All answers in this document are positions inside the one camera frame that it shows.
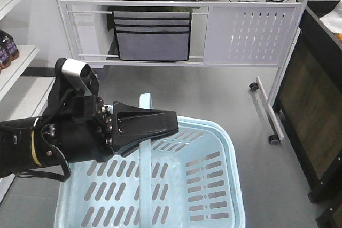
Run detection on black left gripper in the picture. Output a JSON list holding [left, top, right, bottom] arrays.
[[34, 95, 178, 166]]

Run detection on light blue plastic basket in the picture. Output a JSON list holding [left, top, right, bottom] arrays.
[[53, 93, 246, 228]]

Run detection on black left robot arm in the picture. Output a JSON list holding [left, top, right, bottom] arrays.
[[1, 96, 178, 182]]

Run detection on grey fabric organizer bag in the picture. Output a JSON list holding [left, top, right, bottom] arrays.
[[113, 11, 192, 62]]

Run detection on purple label dark bottle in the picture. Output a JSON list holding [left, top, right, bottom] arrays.
[[1, 30, 20, 70]]

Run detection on dark wooden cabinet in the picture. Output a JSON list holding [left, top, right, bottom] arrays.
[[273, 0, 341, 227]]

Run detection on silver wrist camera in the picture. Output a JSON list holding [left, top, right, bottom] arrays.
[[59, 58, 99, 96]]

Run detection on grey metal cart frame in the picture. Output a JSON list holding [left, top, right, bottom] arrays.
[[48, 0, 316, 146]]

